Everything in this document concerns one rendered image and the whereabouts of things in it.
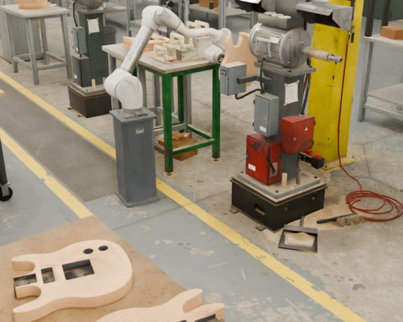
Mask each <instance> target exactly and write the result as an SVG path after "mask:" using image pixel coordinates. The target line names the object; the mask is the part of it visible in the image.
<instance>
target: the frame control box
mask: <svg viewBox="0 0 403 322"><path fill-rule="evenodd" d="M246 65H247V64H245V63H241V62H239V61H236V62H233V63H226V64H222V65H220V93H222V94H224V95H227V96H230V95H235V99H236V100H239V99H241V98H244V97H245V96H248V95H250V94H252V93H254V92H256V91H260V94H261V95H262V90H261V89H260V88H257V89H254V90H253V91H250V92H249V93H246V94H245V95H242V96H240V97H237V95H238V93H243V92H246V83H244V84H238V83H237V78H238V77H243V76H246Z"/></svg>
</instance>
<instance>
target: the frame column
mask: <svg viewBox="0 0 403 322"><path fill-rule="evenodd" d="M262 71H263V73H264V76H265V77H268V78H271V79H273V84H271V85H267V84H264V91H265V92H266V93H269V94H272V95H274V96H277V97H279V98H280V103H279V116H278V134H275V135H272V136H270V137H272V138H273V139H276V140H278V141H280V129H281V118H284V117H287V116H291V115H294V114H299V113H300V112H301V109H302V105H303V88H304V77H305V75H306V74H304V75H299V76H296V77H291V78H290V77H286V76H284V75H280V74H278V73H274V72H270V71H268V70H264V69H262ZM298 155H299V154H298V153H297V154H295V155H288V154H286V153H284V152H281V171H280V181H279V183H280V182H282V174H283V173H287V180H289V179H291V178H295V177H296V176H297V169H300V168H299V163H298V161H297V159H298Z"/></svg>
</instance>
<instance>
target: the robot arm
mask: <svg viewBox="0 0 403 322"><path fill-rule="evenodd" d="M142 18H143V19H142V26H141V29H140V30H139V33H138V34H137V36H136V38H135V40H134V42H133V44H132V46H131V48H130V50H129V52H128V54H127V55H126V57H125V59H124V61H123V63H122V65H121V67H120V68H118V69H116V70H115V71H114V72H113V73H112V74H111V75H110V76H109V77H107V79H106V80H105V82H104V88H105V90H106V91H107V93H108V94H109V95H111V96H112V97H113V98H116V99H119V101H120V102H121V103H122V109H120V110H118V113H120V114H121V115H122V116H123V117H124V118H125V119H129V118H135V117H137V118H140V117H141V116H147V115H148V113H147V112H145V111H144V110H143V90H142V86H141V83H140V81H139V79H138V78H137V77H135V76H132V73H133V71H134V69H135V67H136V65H137V63H138V61H139V60H140V58H141V56H142V54H143V52H144V50H145V48H146V46H147V44H148V42H149V41H150V39H151V37H152V35H153V33H154V31H156V30H158V29H159V28H160V27H161V26H164V27H168V28H170V29H171V30H173V31H175V32H177V33H178V34H180V35H182V36H185V37H190V38H192V37H197V36H205V35H211V36H212V40H213V42H214V43H213V44H212V45H211V46H210V47H209V48H207V49H205V50H204V51H203V57H204V58H205V59H207V60H208V61H210V62H213V63H219V64H221V63H222V61H223V59H224V57H225V54H224V53H222V52H223V50H224V49H225V38H226V36H231V35H232V34H231V31H230V30H229V29H228V28H223V29H221V30H215V29H213V28H201V29H188V28H186V27H185V25H184V24H183V23H182V21H181V20H180V19H179V18H178V17H177V16H176V15H175V14H174V13H173V12H172V11H171V10H169V9H167V8H165V7H161V6H154V5H152V6H147V7H146V8H145V9H144V10H143V12H142Z"/></svg>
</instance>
